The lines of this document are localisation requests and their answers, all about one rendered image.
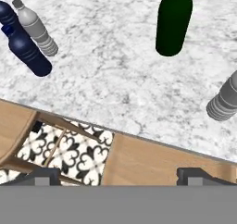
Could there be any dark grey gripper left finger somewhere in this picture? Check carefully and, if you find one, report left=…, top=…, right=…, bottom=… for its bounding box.
left=10, top=168, right=62, bottom=187

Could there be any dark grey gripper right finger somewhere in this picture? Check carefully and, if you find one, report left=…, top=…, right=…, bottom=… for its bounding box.
left=176, top=168, right=233, bottom=187

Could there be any grey plastic bottle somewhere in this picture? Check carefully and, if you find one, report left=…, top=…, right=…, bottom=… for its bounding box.
left=206, top=69, right=237, bottom=122
left=11, top=0, right=59, bottom=57

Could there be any dark blue plastic bottle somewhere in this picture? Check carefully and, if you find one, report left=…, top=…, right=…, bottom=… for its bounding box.
left=0, top=24, right=53, bottom=78
left=0, top=0, right=21, bottom=35

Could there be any dark green glass bottle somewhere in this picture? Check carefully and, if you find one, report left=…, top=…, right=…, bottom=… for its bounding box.
left=155, top=0, right=193, bottom=57

